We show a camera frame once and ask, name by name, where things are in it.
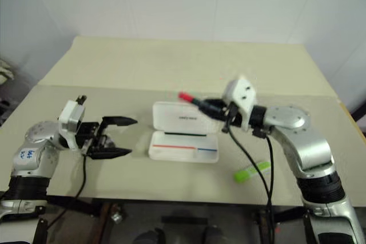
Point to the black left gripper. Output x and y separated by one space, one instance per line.
91 135

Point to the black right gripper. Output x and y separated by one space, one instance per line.
230 114

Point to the red marker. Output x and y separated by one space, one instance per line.
187 96

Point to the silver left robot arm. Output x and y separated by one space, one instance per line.
31 158

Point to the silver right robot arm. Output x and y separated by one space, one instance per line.
311 152

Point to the white open pencil case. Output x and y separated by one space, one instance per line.
183 135

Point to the green marker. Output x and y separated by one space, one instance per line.
251 172

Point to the metal table leg joint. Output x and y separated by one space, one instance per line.
115 214

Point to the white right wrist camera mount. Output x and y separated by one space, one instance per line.
241 98

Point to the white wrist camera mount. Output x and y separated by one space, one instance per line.
70 115
241 98

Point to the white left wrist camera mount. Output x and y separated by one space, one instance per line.
70 115

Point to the black table frame bracket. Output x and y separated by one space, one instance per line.
283 215

